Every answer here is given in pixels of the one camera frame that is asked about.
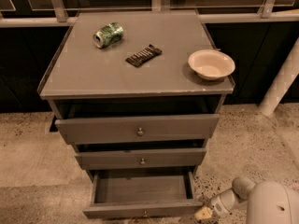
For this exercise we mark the white paper bowl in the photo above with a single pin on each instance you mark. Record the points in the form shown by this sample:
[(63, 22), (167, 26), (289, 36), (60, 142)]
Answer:
[(211, 64)]

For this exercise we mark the grey top drawer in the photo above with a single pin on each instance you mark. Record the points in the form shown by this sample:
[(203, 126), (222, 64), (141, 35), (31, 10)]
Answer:
[(137, 129)]

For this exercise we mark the black snack bar wrapper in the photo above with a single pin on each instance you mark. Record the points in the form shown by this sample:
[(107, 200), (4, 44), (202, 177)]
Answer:
[(143, 56)]

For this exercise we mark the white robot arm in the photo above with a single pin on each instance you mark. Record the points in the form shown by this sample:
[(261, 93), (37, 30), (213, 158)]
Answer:
[(266, 202)]

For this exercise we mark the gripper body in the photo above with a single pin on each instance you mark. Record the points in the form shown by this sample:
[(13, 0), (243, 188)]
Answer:
[(219, 206)]

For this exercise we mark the metal railing frame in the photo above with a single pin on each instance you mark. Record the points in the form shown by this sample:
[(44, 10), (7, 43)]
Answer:
[(48, 13)]

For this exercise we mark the grey middle drawer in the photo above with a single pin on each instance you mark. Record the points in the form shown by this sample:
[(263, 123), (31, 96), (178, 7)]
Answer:
[(146, 158)]

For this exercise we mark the grey drawer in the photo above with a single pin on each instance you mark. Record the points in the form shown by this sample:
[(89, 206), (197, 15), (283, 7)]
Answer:
[(146, 158), (150, 192), (137, 129)]

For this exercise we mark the grey drawer cabinet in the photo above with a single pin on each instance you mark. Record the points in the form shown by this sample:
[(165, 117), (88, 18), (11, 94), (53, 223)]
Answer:
[(87, 82)]

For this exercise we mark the white diagonal pole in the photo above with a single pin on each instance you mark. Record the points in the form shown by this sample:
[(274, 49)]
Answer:
[(282, 82)]

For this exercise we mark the grey bottom drawer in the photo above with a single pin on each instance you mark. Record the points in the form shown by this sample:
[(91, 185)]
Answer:
[(150, 192)]

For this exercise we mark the green crushed soda can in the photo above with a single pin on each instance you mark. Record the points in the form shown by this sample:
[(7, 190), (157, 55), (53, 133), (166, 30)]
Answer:
[(107, 35)]

